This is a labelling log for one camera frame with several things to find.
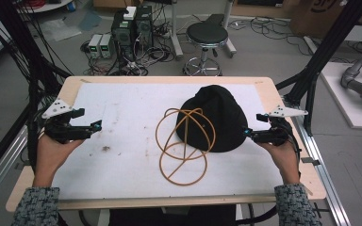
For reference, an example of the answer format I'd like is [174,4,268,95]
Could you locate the tan wire hoop frame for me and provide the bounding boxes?
[155,106,217,186]

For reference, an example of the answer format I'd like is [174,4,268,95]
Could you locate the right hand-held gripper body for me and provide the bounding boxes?
[263,105,309,147]

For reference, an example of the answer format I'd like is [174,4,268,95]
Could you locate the cardboard box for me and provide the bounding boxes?
[288,0,362,40]

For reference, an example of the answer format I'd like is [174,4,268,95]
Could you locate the black floor cables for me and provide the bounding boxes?
[227,15,315,57]

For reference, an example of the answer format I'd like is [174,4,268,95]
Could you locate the person's left hand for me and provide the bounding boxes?
[32,132,86,188]

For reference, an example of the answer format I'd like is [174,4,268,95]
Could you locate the black knit hat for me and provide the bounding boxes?
[175,84,250,153]

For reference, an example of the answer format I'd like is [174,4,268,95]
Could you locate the white table mat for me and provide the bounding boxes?
[51,82,285,201]

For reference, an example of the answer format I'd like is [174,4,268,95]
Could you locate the black computer tower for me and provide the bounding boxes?
[110,11,137,62]
[134,5,155,49]

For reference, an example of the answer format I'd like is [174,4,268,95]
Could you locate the white floor platform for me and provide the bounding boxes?
[319,61,362,130]

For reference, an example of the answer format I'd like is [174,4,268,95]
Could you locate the white table leg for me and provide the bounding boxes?
[222,0,238,59]
[169,0,185,61]

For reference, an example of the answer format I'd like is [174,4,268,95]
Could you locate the aluminium rail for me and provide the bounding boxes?
[0,123,29,211]
[281,95,353,226]

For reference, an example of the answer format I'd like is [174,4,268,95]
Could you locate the grey bench power supply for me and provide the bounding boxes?
[87,33,104,59]
[99,33,115,59]

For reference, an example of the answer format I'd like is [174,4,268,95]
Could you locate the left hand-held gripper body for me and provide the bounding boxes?
[41,98,91,145]

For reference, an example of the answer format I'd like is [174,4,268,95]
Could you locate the clear plastic sheet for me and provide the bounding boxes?
[39,18,83,42]

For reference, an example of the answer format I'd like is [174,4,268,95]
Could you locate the small white box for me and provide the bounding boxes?
[123,6,138,22]

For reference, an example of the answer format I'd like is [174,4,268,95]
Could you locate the person's right hand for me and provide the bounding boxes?
[256,138,302,186]

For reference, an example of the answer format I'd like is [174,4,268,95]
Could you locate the black round stool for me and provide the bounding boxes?
[183,22,231,77]

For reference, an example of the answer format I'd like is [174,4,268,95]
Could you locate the black metal frame post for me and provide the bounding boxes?
[274,0,362,137]
[0,0,74,177]

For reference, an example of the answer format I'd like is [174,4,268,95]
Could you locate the tangle of floor cables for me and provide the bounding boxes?
[80,18,177,77]

